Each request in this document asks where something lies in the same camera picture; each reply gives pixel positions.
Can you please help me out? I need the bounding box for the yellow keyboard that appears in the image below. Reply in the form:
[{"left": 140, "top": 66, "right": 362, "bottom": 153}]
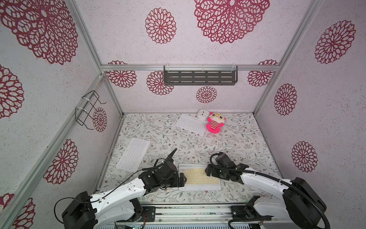
[{"left": 178, "top": 164, "right": 222, "bottom": 191}]

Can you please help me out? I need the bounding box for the white keyboard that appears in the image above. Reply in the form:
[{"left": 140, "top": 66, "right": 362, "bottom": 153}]
[
  {"left": 116, "top": 138, "right": 150, "bottom": 172},
  {"left": 176, "top": 114, "right": 207, "bottom": 135}
]

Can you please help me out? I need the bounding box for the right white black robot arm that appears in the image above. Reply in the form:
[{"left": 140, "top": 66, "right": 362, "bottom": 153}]
[{"left": 205, "top": 152, "right": 331, "bottom": 229}]

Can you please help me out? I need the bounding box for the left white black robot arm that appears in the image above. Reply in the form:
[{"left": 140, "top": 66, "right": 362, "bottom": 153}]
[{"left": 62, "top": 160, "right": 187, "bottom": 229}]

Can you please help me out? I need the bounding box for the pink owl plush toy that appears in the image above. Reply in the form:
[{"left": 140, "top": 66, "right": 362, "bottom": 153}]
[{"left": 206, "top": 112, "right": 226, "bottom": 134}]

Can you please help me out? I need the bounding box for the white keyboard back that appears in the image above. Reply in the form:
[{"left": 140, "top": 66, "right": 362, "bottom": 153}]
[{"left": 176, "top": 114, "right": 207, "bottom": 135}]

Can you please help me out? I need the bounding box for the white round gadget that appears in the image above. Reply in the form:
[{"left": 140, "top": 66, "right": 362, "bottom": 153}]
[{"left": 196, "top": 109, "right": 210, "bottom": 121}]

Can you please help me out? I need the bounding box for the left black cable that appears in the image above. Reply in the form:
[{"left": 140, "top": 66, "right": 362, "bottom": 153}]
[{"left": 53, "top": 148, "right": 178, "bottom": 229}]

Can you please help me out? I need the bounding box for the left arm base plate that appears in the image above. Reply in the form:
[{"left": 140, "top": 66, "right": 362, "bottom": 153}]
[{"left": 135, "top": 206, "right": 156, "bottom": 222}]

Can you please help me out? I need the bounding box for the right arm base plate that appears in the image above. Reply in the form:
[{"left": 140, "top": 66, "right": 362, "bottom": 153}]
[{"left": 231, "top": 205, "right": 272, "bottom": 222}]

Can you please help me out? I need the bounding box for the right black corrugated cable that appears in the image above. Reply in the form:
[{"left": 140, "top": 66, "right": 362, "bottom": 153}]
[{"left": 209, "top": 152, "right": 331, "bottom": 229}]

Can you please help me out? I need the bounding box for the grey wall shelf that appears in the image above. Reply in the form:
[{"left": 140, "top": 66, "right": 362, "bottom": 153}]
[{"left": 163, "top": 66, "right": 238, "bottom": 86}]

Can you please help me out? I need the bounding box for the black wire wall rack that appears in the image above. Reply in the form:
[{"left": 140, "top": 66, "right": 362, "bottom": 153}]
[{"left": 74, "top": 90, "right": 107, "bottom": 133}]

